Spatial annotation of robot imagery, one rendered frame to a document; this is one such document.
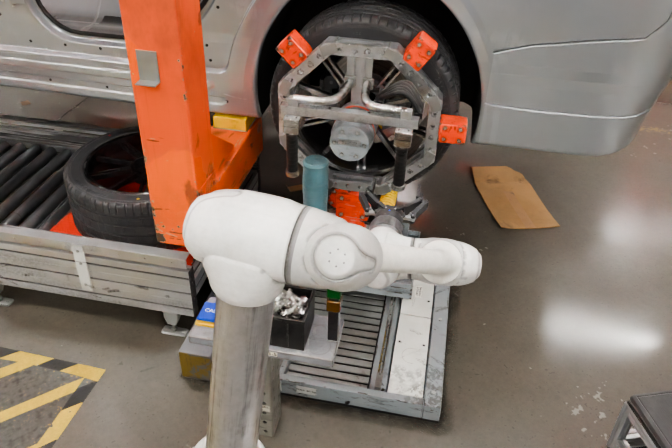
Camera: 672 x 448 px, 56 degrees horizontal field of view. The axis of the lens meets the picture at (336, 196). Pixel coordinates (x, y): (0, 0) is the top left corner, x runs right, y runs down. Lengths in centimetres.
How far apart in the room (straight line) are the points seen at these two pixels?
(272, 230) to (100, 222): 159
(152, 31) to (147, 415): 127
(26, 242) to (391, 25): 152
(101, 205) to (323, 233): 159
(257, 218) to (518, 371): 169
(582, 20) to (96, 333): 205
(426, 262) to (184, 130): 86
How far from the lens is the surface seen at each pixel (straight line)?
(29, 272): 269
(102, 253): 243
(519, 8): 212
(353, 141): 199
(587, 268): 308
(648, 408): 210
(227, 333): 112
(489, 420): 235
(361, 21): 208
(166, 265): 233
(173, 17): 175
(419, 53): 200
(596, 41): 218
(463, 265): 152
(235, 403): 121
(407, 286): 252
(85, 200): 250
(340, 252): 93
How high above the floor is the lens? 181
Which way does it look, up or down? 34 degrees down
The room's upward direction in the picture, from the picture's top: 2 degrees clockwise
